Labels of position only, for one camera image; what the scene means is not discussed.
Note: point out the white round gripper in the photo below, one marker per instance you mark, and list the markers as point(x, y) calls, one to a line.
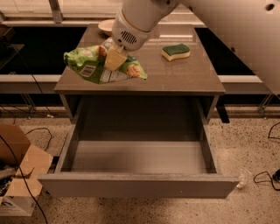
point(128, 35)

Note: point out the green rice chip bag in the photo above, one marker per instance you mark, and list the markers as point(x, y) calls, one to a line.
point(88, 62)

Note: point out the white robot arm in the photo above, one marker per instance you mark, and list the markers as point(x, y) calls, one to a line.
point(250, 28)

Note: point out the grey open top drawer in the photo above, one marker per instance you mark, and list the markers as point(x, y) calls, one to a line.
point(139, 147)

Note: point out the white paper bowl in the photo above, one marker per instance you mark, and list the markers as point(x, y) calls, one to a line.
point(106, 26)

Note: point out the green and yellow sponge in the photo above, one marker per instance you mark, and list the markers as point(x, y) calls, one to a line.
point(174, 52)

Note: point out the metal window railing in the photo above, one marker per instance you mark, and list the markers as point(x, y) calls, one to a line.
point(57, 12)

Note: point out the brown cardboard box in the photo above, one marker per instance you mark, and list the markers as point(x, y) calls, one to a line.
point(21, 164)

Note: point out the clear plastic cup on floor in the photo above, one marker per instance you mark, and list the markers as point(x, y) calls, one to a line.
point(244, 177)

